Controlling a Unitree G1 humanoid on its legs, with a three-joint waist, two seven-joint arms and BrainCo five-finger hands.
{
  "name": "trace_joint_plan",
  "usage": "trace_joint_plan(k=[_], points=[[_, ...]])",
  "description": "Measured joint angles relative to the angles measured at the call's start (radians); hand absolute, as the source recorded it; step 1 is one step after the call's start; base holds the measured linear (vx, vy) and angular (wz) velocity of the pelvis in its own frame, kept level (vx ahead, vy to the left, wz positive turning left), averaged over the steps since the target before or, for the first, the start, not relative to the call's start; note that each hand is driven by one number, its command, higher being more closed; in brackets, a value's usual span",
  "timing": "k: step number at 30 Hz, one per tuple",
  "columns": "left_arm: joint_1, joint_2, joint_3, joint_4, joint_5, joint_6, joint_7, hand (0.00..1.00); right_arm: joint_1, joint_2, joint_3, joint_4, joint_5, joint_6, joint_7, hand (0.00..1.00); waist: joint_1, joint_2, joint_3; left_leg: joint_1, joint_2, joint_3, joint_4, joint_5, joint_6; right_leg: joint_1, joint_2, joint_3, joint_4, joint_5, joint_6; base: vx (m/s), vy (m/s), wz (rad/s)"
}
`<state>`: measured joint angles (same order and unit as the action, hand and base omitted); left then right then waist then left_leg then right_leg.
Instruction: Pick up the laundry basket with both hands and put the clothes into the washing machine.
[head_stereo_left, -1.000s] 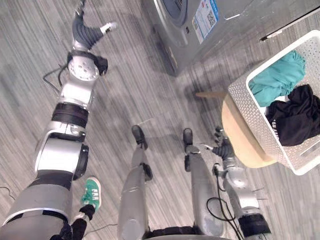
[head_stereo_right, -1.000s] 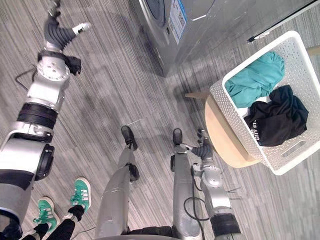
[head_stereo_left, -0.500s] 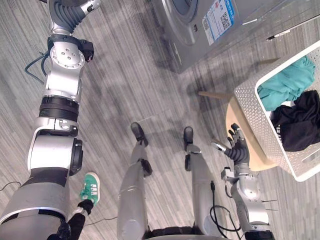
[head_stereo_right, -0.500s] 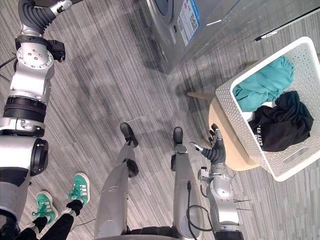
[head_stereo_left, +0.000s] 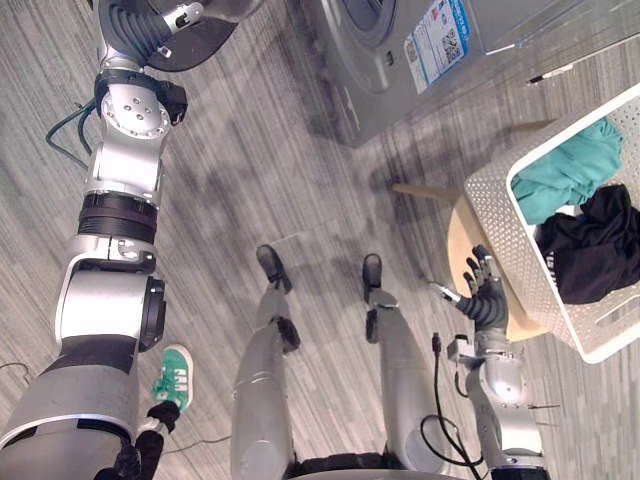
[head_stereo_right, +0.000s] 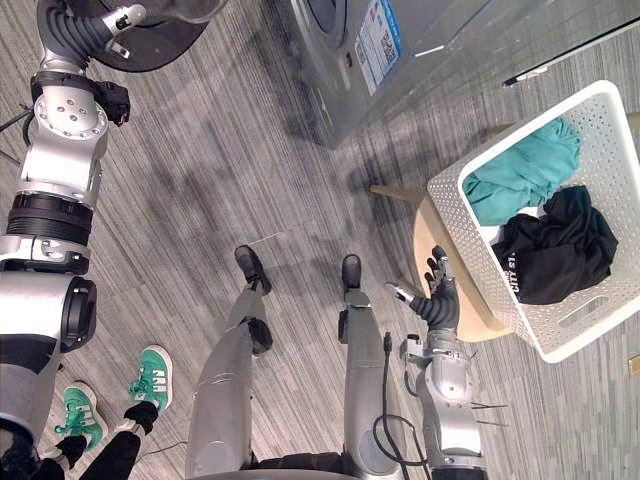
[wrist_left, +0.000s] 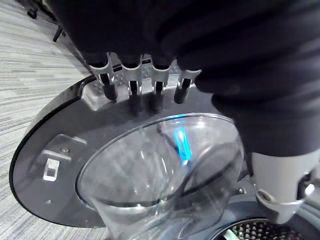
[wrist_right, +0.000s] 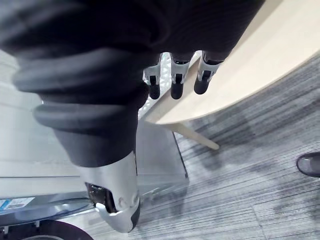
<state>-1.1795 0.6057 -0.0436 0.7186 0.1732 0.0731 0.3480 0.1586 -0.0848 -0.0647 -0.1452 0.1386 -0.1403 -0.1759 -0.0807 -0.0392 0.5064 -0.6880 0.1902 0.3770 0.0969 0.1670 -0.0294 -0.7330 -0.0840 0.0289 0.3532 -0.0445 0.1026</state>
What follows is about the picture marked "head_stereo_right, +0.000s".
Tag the person's leg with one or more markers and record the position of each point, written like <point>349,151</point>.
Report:
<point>62,457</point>
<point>127,445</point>

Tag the dark round washing machine door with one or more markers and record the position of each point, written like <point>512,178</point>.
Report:
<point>160,40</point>

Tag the silver washing machine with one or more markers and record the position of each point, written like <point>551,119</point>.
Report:
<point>345,100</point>

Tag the silver robot left leg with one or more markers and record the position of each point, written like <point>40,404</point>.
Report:
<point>220,380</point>

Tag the white perforated laundry basket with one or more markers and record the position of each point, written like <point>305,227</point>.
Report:
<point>460,240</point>

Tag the black garment with white print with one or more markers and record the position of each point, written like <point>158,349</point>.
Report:
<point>555,250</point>

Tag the silver robot right leg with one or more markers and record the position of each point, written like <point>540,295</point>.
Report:
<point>362,380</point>

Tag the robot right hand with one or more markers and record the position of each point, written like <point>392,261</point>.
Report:
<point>442,305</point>

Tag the dark robot waist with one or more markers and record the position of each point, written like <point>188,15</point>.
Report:
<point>300,466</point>

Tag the round wooden stool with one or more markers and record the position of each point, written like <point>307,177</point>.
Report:
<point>425,240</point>

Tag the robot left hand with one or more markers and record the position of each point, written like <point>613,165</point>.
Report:
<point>75,25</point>

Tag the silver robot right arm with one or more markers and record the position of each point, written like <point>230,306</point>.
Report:
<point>450,400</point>

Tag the blue white energy label sticker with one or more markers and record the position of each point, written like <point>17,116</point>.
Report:
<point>382,45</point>

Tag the black door floor rail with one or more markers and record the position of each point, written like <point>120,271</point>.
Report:
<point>570,55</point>

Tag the teal garment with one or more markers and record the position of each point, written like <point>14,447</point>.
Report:
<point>525,170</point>

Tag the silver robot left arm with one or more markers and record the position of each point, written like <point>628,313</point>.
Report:
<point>55,165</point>

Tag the small yellow object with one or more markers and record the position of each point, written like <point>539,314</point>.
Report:
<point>635,365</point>

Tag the person's green sneaker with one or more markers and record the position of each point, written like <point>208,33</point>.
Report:
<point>155,375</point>
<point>82,415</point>

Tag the silver robot leg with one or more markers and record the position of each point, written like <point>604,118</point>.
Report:
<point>362,380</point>
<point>220,380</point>

